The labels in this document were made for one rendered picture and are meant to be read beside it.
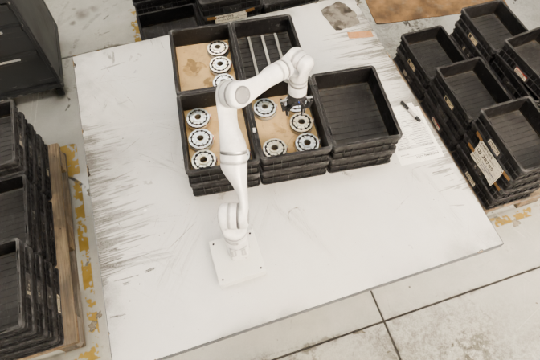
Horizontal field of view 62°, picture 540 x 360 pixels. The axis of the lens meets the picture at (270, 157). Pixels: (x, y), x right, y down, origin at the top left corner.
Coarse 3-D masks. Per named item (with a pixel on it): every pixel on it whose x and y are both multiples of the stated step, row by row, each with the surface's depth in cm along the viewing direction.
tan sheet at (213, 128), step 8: (184, 112) 204; (208, 112) 204; (216, 112) 204; (240, 112) 204; (216, 120) 202; (240, 120) 202; (208, 128) 200; (216, 128) 200; (240, 128) 200; (216, 136) 198; (216, 144) 196; (248, 144) 196; (192, 152) 194; (216, 152) 194; (192, 168) 190
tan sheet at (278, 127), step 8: (280, 96) 209; (280, 112) 204; (256, 120) 202; (272, 120) 202; (280, 120) 202; (288, 120) 202; (264, 128) 200; (272, 128) 200; (280, 128) 200; (288, 128) 200; (264, 136) 198; (272, 136) 198; (280, 136) 198; (288, 136) 198; (296, 136) 198; (288, 144) 196; (288, 152) 194
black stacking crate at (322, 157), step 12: (276, 84) 202; (264, 96) 208; (312, 108) 204; (324, 132) 188; (324, 144) 192; (312, 156) 187; (324, 156) 188; (264, 168) 188; (276, 168) 190; (288, 168) 190
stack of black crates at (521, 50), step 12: (516, 36) 260; (528, 36) 266; (504, 48) 262; (516, 48) 270; (528, 48) 270; (504, 60) 265; (516, 60) 257; (528, 60) 265; (504, 72) 270; (516, 72) 260; (528, 72) 252; (504, 84) 271; (516, 84) 263; (528, 84) 255; (516, 96) 265
